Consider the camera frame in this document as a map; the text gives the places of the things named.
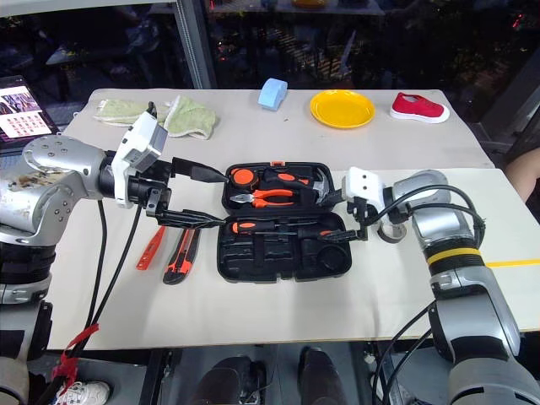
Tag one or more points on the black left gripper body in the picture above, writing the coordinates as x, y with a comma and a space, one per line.
147, 185

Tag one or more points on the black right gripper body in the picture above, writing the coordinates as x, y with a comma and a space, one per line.
358, 208

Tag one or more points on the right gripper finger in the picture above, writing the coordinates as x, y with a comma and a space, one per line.
335, 198
337, 235

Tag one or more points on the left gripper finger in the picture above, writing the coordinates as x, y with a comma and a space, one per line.
206, 174
190, 219

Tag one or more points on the orange black utility knife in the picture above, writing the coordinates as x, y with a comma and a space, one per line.
181, 257

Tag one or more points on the black electrical tape roll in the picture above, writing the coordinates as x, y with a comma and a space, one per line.
390, 236

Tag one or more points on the orange voltage tester pen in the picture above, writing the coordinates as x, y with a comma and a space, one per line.
151, 249

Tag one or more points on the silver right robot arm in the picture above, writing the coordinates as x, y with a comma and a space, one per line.
455, 274

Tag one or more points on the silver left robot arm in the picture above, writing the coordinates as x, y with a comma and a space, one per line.
55, 169

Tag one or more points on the person's bare forearm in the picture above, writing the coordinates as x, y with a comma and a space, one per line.
525, 177

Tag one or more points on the black plastic tool case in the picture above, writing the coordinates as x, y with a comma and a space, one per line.
261, 261

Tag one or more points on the screwdriver with black grip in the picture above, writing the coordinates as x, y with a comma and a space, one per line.
312, 235

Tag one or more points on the orange black tape measure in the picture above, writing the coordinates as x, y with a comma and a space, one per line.
242, 176

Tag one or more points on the screwdriver with orange grip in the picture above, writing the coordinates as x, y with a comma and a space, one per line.
242, 228

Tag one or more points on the green towel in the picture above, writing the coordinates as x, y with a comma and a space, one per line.
190, 118

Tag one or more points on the yellow plate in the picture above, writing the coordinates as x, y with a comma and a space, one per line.
341, 109

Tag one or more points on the light blue sponge block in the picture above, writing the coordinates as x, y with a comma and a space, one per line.
272, 95

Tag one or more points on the red slip-on shoe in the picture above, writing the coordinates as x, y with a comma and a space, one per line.
415, 107

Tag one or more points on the dark rounded shape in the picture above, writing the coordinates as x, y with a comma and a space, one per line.
320, 375
230, 384

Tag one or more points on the open laptop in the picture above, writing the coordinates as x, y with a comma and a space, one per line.
21, 109

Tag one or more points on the yellow tape strip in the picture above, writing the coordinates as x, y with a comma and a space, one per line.
514, 263

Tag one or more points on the yellow dish on shelf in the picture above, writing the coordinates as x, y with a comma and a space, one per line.
310, 3

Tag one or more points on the white sneaker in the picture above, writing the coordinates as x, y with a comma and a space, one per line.
84, 392

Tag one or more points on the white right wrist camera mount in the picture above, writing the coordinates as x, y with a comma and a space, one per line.
365, 183

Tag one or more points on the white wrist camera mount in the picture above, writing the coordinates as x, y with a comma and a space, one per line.
139, 139
365, 183

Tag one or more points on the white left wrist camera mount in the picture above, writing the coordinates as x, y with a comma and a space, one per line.
139, 139

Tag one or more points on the grey metal post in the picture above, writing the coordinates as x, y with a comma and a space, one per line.
198, 42

